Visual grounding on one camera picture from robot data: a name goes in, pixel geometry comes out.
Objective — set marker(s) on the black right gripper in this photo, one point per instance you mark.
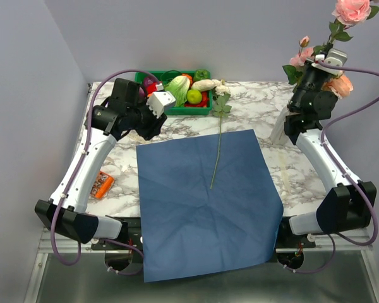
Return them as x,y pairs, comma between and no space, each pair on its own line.
308,66

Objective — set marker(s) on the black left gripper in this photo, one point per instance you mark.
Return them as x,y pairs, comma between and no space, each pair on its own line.
155,125

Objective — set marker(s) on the pink artificial rose stem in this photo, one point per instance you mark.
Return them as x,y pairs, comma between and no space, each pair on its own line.
294,70

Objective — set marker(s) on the peach artificial rose stem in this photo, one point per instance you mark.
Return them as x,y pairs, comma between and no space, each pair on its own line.
341,86

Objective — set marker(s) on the beige printed ribbon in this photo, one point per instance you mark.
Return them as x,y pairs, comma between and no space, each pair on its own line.
284,175

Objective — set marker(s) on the pink artificial flower bouquet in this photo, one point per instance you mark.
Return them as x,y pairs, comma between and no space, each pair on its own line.
220,110

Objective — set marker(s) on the pink single rose stem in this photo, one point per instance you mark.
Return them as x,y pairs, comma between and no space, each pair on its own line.
347,14

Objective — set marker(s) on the blue wrapping paper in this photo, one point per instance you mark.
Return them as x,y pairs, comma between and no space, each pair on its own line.
190,230

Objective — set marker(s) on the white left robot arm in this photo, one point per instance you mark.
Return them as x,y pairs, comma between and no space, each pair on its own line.
74,190

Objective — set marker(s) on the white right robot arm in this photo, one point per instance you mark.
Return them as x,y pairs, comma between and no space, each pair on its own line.
348,200

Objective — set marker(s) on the white ribbed vase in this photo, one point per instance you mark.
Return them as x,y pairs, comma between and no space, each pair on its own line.
277,135

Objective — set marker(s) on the red toy pepper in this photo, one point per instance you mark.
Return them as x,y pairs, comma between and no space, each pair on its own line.
151,88

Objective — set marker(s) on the purple toy onion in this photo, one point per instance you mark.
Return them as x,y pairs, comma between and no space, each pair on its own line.
147,81

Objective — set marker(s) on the green plastic basket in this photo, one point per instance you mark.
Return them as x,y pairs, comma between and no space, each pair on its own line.
165,76

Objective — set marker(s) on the green toy cabbage leaf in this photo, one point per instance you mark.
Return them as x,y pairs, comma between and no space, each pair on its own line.
179,87

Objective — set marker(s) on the orange snack box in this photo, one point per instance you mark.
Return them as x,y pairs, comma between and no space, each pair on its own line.
101,186

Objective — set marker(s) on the green toy lime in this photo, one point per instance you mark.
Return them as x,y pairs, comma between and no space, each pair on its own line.
194,96

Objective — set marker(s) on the orange toy carrot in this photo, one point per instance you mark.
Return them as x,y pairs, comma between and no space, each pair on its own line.
188,77

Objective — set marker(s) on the red toy chili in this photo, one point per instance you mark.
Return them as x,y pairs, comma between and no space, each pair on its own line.
203,104

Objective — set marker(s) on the beige toy potato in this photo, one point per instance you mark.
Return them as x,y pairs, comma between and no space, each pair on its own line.
203,85

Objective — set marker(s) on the green toy bell pepper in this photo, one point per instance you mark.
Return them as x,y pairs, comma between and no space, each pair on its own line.
201,74

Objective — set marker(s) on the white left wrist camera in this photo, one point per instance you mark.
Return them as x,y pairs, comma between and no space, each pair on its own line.
159,102

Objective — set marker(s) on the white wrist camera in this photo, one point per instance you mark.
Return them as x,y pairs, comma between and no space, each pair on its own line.
330,62
159,102

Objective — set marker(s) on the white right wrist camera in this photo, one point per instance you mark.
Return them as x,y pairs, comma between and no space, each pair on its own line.
330,62

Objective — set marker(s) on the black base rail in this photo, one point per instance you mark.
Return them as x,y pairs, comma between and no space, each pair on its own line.
111,231

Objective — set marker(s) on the aluminium frame rail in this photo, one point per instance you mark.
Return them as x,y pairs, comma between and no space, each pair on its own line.
322,243

